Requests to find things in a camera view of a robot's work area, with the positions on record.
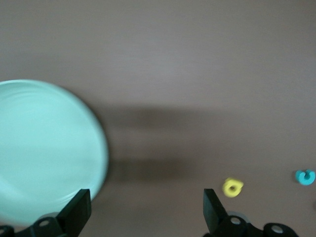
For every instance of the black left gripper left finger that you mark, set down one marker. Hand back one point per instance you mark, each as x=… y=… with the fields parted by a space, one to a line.
x=76 y=212

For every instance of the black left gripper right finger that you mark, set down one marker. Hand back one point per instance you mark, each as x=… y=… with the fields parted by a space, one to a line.
x=213 y=212

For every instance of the yellow foam letter a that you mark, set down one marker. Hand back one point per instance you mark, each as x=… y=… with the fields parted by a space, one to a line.
x=227 y=188

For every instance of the teal foam letter c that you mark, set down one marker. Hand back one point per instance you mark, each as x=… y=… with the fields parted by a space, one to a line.
x=300 y=177

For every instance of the pale green plate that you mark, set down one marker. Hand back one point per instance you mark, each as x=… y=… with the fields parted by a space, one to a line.
x=44 y=148

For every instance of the brown paper table cover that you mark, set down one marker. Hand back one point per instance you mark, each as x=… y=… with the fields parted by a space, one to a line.
x=185 y=61

